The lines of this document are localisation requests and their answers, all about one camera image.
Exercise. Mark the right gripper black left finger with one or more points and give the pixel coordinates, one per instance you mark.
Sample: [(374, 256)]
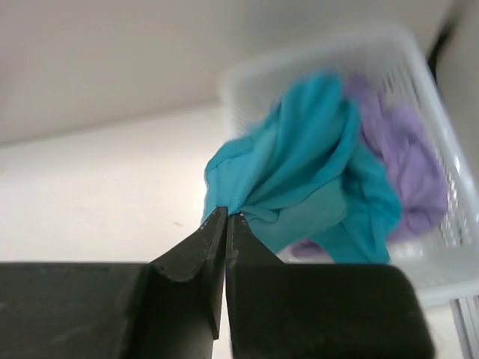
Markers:
[(167, 308)]

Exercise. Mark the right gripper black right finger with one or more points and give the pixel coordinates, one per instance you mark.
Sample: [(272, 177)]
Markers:
[(280, 310)]

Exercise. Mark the teal t-shirt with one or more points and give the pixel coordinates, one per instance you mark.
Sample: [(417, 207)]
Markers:
[(249, 176)]

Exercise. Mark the lavender t-shirt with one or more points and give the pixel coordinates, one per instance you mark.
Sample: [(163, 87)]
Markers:
[(408, 168)]

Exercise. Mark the white plastic basket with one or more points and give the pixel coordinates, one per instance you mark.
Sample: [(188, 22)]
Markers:
[(443, 264)]

